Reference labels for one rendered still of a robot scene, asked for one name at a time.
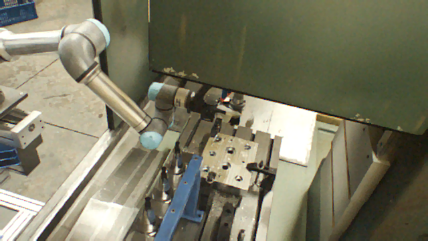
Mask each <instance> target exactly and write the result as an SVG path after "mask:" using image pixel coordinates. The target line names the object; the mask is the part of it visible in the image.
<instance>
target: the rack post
mask: <svg viewBox="0 0 428 241"><path fill-rule="evenodd" d="M201 170H203V165H201V168H200V170H199V173H198V176H197V179H196V181H195V184H194V186H193V188H192V190H191V193H190V196H189V199H188V201H187V204H186V205H185V208H184V210H183V213H182V215H181V218H183V219H186V220H190V221H193V222H195V223H198V224H200V223H201V220H202V219H203V216H204V211H201V210H197V202H198V197H199V186H200V180H201Z"/></svg>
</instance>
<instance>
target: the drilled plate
mask: <svg viewBox="0 0 428 241"><path fill-rule="evenodd" d="M225 138H226V139H227V140H226V139H225ZM230 138H231V139H230ZM222 139H223V142H222ZM230 140H231V141H230ZM234 141H235V142H234ZM217 143H218V144H217ZM219 144H221V145H219ZM258 145H259V143H254V142H251V141H246V140H243V139H241V138H238V137H232V136H230V135H224V134H221V133H217V136H216V137H215V138H214V137H212V136H209V138H208V141H207V144H206V146H205V150H204V151H203V154H202V155H201V156H203V157H204V160H203V170H201V180H200V185H204V184H205V180H206V178H207V175H208V173H206V172H208V171H210V170H211V171H212V172H213V171H216V173H217V175H216V178H215V181H214V184H213V188H215V189H220V190H223V191H225V192H228V193H232V194H235V195H240V196H243V197H246V195H247V190H248V187H249V181H250V177H251V172H252V170H249V169H248V168H246V167H245V166H247V163H253V162H255V156H256V153H257V148H258ZM216 146H217V147H216ZM245 149H246V150H245ZM248 149H249V150H248ZM211 150H212V151H211ZM224 150H225V151H224ZM236 150H237V151H236ZM215 151H216V152H215ZM233 153H235V154H233ZM208 154H209V155H208ZM216 154H217V155H216ZM232 154H233V155H232ZM241 156H243V157H241ZM247 156H248V157H247ZM220 162H221V164H220ZM206 165H208V166H210V167H208V166H206ZM217 165H218V166H217ZM210 168H212V169H210ZM211 171H210V172H211ZM219 172H221V173H220V175H221V176H222V177H220V175H219ZM234 177H235V178H234ZM235 179H236V180H235ZM237 180H238V181H237Z"/></svg>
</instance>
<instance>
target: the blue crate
mask: <svg viewBox="0 0 428 241"><path fill-rule="evenodd" d="M11 1H12V0H9V1H8V0H7V1H6V0H5V1H4V0H0V7H1V9H0V27H6V26H9V25H12V24H15V23H21V22H23V21H29V20H32V19H37V18H38V14H37V11H36V8H35V1H34V0H27V1H29V3H27V1H26V0H13V1H12V5H11V4H10V2H11ZM14 1H15V3H14ZM16 1H17V3H16ZM7 3H8V5H7ZM13 3H14V4H13ZM5 4H6V6H5ZM9 4H10V5H9ZM13 5H14V6H13ZM15 5H16V6H15ZM7 6H9V7H7ZM4 7H5V8H4ZM6 7H7V8H6ZM29 8H30V10H29Z"/></svg>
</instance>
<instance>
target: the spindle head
mask: <svg viewBox="0 0 428 241"><path fill-rule="evenodd" d="M149 36H150V69H152V72H154V73H157V74H163V75H166V76H169V77H172V78H178V79H181V80H186V81H190V82H196V83H199V84H204V85H205V86H210V87H214V88H218V89H222V90H227V91H231V92H236V93H240V94H242V95H245V96H250V97H254V98H259V99H262V100H268V101H271V102H276V103H277V104H283V105H286V106H292V107H295V108H301V109H304V110H309V111H313V112H315V113H318V114H324V115H328V116H333V117H336V118H342V119H345V120H348V121H351V122H354V123H360V124H363V125H369V126H373V127H378V128H379V129H384V130H388V131H393V132H396V133H402V134H406V135H408V136H412V137H417V138H420V137H421V135H422V134H423V133H424V132H425V131H426V130H427V128H428V0H149Z"/></svg>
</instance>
